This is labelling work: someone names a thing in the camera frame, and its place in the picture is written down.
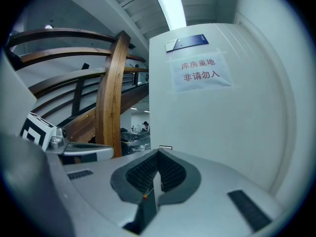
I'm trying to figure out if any plastic wrapped bundle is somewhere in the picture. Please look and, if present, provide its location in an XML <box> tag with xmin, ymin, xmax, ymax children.
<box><xmin>120</xmin><ymin>128</ymin><xmax>151</xmax><ymax>156</ymax></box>

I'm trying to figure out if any taped paper notice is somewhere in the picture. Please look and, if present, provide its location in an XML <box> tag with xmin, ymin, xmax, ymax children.
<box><xmin>169</xmin><ymin>50</ymin><xmax>234</xmax><ymax>93</ymax></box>

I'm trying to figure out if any long ceiling light strip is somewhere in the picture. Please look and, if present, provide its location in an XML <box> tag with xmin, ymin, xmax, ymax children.
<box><xmin>149</xmin><ymin>0</ymin><xmax>188</xmax><ymax>31</ymax></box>

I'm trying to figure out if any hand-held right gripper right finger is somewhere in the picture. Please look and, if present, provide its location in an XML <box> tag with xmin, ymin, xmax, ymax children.
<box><xmin>142</xmin><ymin>148</ymin><xmax>283</xmax><ymax>237</ymax></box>

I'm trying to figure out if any blue and white sign plate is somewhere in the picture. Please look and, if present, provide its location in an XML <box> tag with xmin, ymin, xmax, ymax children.
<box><xmin>164</xmin><ymin>33</ymin><xmax>209</xmax><ymax>53</ymax></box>

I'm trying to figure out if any white door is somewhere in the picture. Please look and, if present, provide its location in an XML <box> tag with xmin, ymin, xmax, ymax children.
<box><xmin>148</xmin><ymin>22</ymin><xmax>297</xmax><ymax>199</ymax></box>

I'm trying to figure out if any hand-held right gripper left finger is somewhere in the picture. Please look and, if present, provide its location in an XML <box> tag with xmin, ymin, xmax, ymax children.
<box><xmin>46</xmin><ymin>148</ymin><xmax>159</xmax><ymax>233</ymax></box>

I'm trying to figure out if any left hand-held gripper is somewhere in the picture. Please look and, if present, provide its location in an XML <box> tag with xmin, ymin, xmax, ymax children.
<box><xmin>19</xmin><ymin>112</ymin><xmax>115</xmax><ymax>165</ymax></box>

